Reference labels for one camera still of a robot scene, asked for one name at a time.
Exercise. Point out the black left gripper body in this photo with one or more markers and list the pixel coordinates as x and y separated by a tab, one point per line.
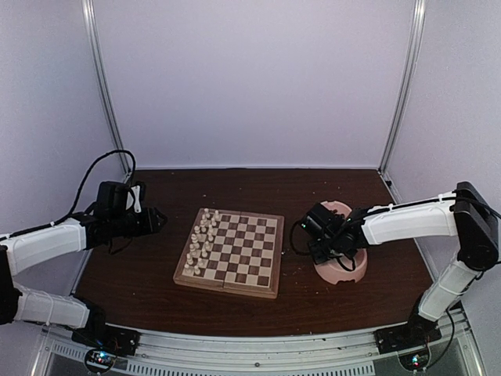
123	227

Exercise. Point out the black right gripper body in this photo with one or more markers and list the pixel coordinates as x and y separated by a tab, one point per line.
329	250

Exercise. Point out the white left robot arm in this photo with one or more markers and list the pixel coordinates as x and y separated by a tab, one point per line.
27	248

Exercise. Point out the aluminium frame post right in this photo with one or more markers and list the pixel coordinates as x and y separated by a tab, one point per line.
416	33

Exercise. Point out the white chess pieces row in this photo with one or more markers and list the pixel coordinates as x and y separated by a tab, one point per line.
203	254

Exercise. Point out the wooden chess board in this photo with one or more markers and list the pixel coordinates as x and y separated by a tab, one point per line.
252	245

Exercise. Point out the pink plastic double bowl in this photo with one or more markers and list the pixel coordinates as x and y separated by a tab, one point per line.
331	271

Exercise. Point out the aluminium frame post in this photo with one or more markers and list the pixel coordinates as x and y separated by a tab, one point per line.
416	33
89	14

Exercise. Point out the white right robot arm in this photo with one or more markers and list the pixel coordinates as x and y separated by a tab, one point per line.
461	213

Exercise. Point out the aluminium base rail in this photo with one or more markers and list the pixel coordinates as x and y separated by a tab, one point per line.
343	353

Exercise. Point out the aluminium frame post left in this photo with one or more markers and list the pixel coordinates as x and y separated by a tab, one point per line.
89	14

